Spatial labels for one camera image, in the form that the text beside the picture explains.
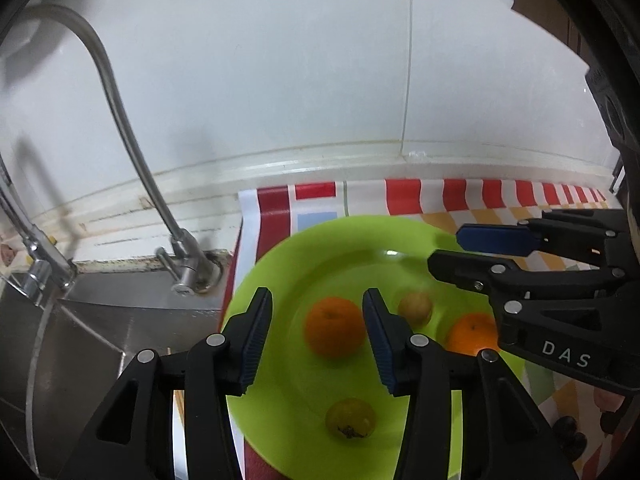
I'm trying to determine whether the yellow-green fruit with stem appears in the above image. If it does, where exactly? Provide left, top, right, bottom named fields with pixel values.
left=325, top=398, right=377, bottom=440

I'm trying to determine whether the curved steel faucet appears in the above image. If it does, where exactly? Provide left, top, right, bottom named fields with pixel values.
left=0, top=4, right=223, bottom=297

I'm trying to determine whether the stainless steel sink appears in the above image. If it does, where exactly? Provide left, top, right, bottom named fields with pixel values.
left=0, top=257, right=236, bottom=480

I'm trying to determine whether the brown wooden cabinet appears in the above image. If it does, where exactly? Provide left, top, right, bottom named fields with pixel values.
left=510, top=0, right=596, bottom=68

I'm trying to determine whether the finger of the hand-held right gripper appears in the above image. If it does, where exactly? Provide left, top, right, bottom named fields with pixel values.
left=427, top=249, right=640, bottom=311
left=456, top=209, right=630, bottom=267

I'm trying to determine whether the small pale yellow fruit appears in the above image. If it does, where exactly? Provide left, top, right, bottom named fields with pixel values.
left=397, top=291, right=434, bottom=328

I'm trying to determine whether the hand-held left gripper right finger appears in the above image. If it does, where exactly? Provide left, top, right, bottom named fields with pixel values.
left=362, top=288, right=586, bottom=480

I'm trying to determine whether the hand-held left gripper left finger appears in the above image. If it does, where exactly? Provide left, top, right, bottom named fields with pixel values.
left=55, top=287, right=273, bottom=480

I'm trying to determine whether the large orange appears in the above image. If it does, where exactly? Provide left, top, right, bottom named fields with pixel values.
left=305, top=297, right=368, bottom=359

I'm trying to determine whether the green plastic plate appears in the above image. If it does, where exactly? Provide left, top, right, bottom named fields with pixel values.
left=222, top=215, right=526, bottom=480

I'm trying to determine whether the chrome tap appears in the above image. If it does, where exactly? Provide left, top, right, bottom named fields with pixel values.
left=0, top=155, right=78, bottom=306

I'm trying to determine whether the striped printed tablecloth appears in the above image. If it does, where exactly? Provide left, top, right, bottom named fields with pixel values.
left=172, top=177, right=640, bottom=480

